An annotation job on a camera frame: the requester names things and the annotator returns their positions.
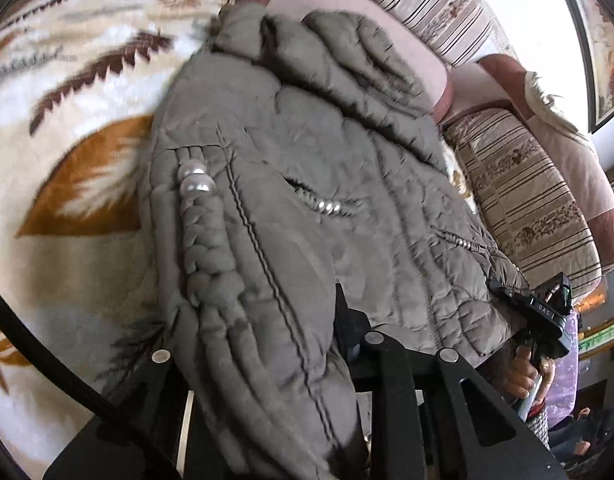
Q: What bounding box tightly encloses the olive quilted hooded jacket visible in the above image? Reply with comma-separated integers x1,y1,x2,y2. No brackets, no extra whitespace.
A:
137,2,534,480

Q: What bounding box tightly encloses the framed wall picture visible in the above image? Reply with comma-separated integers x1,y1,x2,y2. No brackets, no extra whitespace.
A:
544,0,614,134

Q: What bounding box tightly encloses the person's right hand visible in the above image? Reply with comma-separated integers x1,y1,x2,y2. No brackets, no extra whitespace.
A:
504,342,556,411

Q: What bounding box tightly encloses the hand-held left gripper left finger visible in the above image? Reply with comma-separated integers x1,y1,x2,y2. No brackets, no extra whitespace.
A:
42,349,193,480

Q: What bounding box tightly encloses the leaf print blanket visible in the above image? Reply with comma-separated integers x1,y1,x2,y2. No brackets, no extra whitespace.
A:
0,0,238,466

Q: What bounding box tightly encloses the striped floral cushion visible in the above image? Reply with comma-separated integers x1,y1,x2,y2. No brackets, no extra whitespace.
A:
311,0,514,69
441,107,604,302

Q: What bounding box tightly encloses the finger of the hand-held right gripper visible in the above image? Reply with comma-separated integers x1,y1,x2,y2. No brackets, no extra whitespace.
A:
488,280,534,312

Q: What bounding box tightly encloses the black cable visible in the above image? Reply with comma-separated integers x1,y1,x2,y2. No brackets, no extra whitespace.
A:
0,280,184,480

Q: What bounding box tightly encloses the person's purple floral clothing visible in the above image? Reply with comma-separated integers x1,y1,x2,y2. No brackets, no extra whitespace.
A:
544,310,609,432

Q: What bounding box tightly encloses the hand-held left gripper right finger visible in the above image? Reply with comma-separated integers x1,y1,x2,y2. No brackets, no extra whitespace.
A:
334,284,569,480

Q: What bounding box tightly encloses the pink sofa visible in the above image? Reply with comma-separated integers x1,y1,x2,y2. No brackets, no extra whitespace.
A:
227,0,614,277

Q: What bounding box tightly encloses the cream cloth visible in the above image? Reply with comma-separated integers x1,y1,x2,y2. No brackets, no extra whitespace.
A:
524,72,596,152

